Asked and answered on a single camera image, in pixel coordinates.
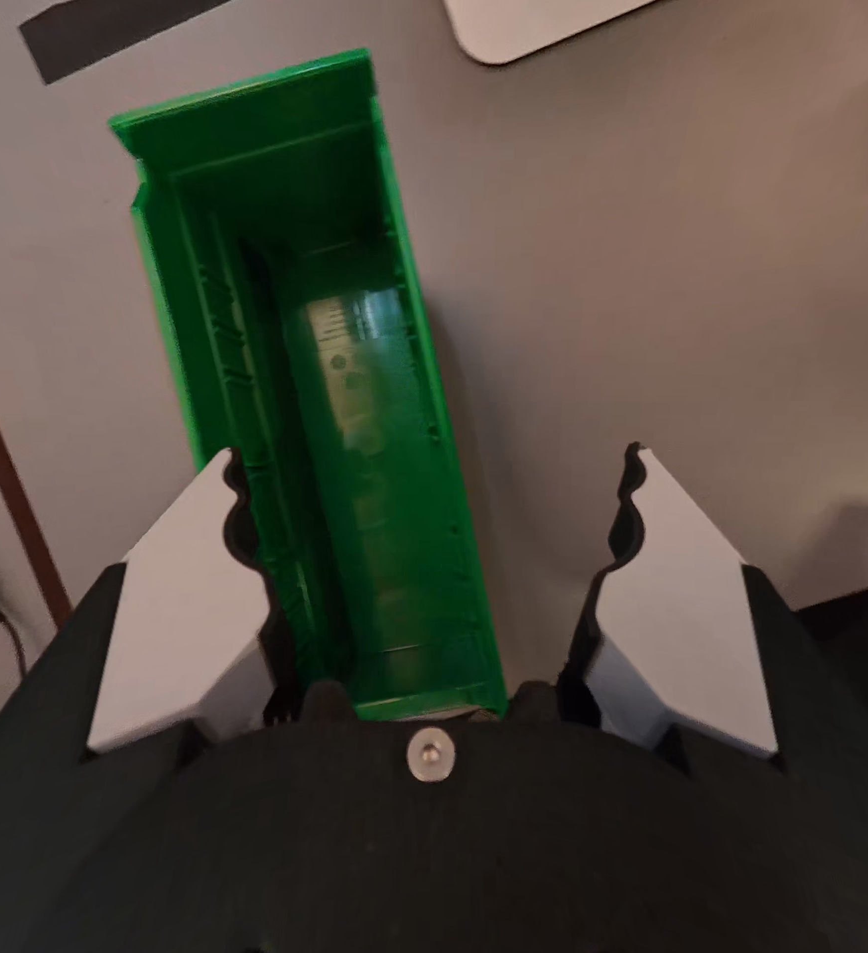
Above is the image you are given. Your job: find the grey tape strip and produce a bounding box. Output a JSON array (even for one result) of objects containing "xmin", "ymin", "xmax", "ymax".
[{"xmin": 18, "ymin": 0, "xmax": 234, "ymax": 86}]

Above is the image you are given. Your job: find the green plastic bin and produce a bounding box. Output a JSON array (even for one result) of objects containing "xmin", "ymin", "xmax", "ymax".
[{"xmin": 108, "ymin": 48, "xmax": 509, "ymax": 723}]

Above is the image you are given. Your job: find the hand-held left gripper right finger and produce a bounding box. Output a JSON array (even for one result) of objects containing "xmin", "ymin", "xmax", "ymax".
[{"xmin": 556, "ymin": 441, "xmax": 781, "ymax": 760}]

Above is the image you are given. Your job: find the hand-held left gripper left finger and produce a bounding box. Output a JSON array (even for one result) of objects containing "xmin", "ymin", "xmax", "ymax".
[{"xmin": 85, "ymin": 448, "xmax": 286, "ymax": 756}]

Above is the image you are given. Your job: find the black charger cable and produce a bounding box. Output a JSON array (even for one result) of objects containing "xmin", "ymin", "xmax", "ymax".
[{"xmin": 0, "ymin": 596, "xmax": 29, "ymax": 716}]

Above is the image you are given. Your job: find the white square tray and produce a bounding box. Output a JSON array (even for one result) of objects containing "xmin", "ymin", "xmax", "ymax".
[{"xmin": 445, "ymin": 0, "xmax": 662, "ymax": 67}]

